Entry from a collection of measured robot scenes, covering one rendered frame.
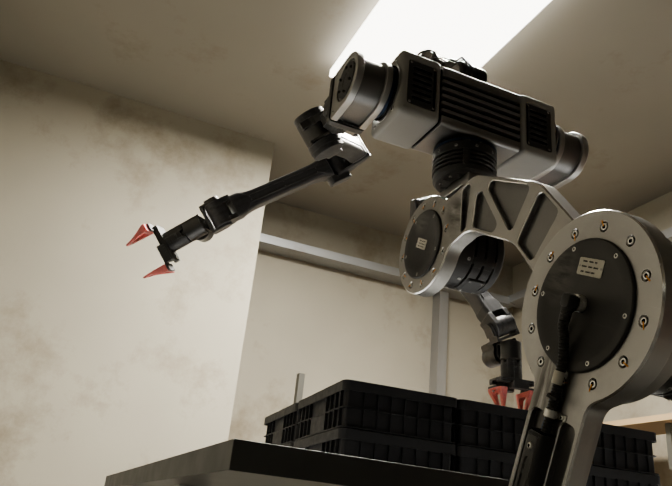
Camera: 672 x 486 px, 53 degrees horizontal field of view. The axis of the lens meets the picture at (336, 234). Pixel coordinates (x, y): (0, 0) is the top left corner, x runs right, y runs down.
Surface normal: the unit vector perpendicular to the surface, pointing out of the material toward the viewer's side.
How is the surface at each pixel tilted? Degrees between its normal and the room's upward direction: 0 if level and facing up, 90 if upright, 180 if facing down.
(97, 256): 90
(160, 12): 180
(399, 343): 90
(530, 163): 180
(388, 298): 90
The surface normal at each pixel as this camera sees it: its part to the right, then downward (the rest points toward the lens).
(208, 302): 0.40, -0.34
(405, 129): -0.10, 0.91
